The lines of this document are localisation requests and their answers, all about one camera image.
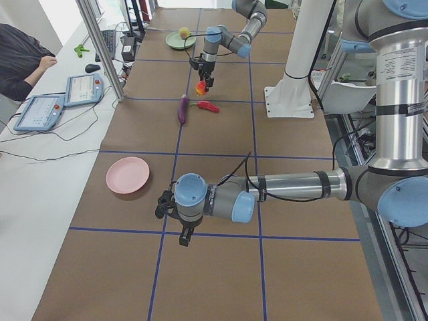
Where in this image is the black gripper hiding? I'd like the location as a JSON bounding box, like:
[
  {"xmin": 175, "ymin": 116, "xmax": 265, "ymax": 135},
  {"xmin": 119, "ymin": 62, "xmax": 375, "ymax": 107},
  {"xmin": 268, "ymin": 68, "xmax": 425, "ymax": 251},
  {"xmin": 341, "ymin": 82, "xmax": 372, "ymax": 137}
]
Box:
[
  {"xmin": 179, "ymin": 214, "xmax": 203, "ymax": 247},
  {"xmin": 198, "ymin": 60, "xmax": 214, "ymax": 92}
]

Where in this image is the red pomegranate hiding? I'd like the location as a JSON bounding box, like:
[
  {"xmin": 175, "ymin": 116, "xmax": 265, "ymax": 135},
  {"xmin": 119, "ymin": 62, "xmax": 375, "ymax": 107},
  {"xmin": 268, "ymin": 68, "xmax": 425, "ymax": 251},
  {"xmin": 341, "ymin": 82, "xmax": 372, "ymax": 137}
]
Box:
[{"xmin": 195, "ymin": 80, "xmax": 207, "ymax": 96}]

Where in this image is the purple eggplant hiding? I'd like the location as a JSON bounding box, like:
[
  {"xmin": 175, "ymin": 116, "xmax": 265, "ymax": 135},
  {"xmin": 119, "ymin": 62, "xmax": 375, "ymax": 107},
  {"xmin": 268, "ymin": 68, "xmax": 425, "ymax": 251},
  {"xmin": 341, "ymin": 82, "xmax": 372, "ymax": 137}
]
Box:
[{"xmin": 177, "ymin": 94, "xmax": 189, "ymax": 124}]

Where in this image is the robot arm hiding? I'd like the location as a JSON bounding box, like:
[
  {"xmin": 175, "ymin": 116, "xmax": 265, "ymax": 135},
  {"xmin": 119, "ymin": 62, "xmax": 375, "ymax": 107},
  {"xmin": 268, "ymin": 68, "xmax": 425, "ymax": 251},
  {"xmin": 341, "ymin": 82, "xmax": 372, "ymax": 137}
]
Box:
[
  {"xmin": 189, "ymin": 0, "xmax": 268, "ymax": 96},
  {"xmin": 164, "ymin": 1, "xmax": 427, "ymax": 246}
]

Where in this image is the red chili pepper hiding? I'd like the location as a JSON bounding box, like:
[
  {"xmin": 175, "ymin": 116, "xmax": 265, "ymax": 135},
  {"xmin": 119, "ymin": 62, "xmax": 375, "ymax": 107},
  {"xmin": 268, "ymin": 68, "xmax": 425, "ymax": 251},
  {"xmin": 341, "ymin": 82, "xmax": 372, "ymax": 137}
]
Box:
[{"xmin": 190, "ymin": 100, "xmax": 220, "ymax": 113}]

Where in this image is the light green plate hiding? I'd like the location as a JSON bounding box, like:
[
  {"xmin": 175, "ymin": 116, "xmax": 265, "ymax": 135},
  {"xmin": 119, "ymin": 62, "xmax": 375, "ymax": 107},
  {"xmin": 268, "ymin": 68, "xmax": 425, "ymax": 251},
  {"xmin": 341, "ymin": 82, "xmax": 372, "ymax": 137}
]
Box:
[{"xmin": 165, "ymin": 31, "xmax": 196, "ymax": 50}]

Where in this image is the pink plate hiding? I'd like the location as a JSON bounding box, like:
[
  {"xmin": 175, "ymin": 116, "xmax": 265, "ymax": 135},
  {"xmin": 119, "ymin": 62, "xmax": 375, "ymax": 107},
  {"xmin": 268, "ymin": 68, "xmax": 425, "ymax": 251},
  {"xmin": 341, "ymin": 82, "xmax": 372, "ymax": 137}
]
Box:
[{"xmin": 106, "ymin": 156, "xmax": 150, "ymax": 194}]

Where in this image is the black power adapter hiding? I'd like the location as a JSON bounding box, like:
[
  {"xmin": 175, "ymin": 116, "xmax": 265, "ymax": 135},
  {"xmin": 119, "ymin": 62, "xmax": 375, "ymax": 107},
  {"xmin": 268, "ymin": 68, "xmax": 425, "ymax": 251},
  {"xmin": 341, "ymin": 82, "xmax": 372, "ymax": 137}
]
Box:
[{"xmin": 121, "ymin": 37, "xmax": 136, "ymax": 62}]

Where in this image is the black keyboard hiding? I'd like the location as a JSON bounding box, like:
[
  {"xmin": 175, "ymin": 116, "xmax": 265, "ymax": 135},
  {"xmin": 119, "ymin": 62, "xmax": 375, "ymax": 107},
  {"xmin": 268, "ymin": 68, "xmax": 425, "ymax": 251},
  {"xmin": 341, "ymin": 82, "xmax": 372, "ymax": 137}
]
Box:
[{"xmin": 101, "ymin": 29, "xmax": 116, "ymax": 60}]

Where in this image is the black computer mouse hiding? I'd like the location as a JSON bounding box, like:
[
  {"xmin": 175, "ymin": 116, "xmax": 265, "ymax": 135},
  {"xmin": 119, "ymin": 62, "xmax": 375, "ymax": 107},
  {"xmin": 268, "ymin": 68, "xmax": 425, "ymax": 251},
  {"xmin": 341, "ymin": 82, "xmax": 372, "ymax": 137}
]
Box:
[{"xmin": 84, "ymin": 64, "xmax": 101, "ymax": 74}]

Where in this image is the right teach pendant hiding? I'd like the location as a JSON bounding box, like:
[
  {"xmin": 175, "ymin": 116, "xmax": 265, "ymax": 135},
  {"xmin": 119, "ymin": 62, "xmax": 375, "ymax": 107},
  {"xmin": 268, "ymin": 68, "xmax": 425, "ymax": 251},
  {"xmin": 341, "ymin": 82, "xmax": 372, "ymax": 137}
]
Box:
[{"xmin": 64, "ymin": 73, "xmax": 104, "ymax": 107}]

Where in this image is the teach pendant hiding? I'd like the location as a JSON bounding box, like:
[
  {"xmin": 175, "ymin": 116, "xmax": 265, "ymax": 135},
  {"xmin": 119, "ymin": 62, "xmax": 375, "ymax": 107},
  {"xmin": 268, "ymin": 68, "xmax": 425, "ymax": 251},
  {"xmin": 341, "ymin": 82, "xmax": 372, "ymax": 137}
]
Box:
[
  {"xmin": 64, "ymin": 73, "xmax": 104, "ymax": 107},
  {"xmin": 13, "ymin": 95, "xmax": 65, "ymax": 132}
]

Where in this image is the green clamp tool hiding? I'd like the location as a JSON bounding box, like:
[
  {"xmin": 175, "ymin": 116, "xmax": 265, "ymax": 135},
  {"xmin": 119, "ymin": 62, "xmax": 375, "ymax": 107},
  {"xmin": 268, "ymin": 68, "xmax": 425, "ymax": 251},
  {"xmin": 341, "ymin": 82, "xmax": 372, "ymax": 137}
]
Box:
[{"xmin": 74, "ymin": 44, "xmax": 90, "ymax": 58}]

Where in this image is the white side table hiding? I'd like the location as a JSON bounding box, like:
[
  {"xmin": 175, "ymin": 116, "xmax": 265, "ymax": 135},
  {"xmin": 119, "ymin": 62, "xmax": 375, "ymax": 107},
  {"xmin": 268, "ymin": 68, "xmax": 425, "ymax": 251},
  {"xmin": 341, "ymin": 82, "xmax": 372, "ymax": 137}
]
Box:
[{"xmin": 0, "ymin": 6, "xmax": 148, "ymax": 321}]

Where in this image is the left teach pendant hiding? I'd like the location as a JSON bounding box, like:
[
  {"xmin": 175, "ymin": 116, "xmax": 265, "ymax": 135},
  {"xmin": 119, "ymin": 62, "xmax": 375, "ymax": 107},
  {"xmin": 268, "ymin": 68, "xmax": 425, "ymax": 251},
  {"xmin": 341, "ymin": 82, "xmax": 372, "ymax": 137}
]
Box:
[{"xmin": 13, "ymin": 95, "xmax": 65, "ymax": 132}]

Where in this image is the seated person in black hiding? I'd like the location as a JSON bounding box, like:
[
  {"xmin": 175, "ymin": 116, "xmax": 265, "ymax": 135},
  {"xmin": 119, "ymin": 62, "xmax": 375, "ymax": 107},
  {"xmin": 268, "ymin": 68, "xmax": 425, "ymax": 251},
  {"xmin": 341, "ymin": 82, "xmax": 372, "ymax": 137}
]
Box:
[{"xmin": 1, "ymin": 23, "xmax": 58, "ymax": 102}]

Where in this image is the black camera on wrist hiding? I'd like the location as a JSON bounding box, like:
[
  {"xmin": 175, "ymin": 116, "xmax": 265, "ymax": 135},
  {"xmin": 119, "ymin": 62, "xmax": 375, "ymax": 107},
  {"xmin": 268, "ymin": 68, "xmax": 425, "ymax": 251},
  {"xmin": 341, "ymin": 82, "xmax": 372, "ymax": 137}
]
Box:
[
  {"xmin": 189, "ymin": 57, "xmax": 203, "ymax": 71},
  {"xmin": 154, "ymin": 190, "xmax": 179, "ymax": 219}
]

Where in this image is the aluminium frame post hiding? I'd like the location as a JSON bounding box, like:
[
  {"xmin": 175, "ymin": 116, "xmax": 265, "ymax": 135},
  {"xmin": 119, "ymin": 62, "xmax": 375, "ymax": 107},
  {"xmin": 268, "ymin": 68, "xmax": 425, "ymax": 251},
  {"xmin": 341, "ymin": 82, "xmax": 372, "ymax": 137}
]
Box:
[{"xmin": 76, "ymin": 0, "xmax": 125, "ymax": 102}]

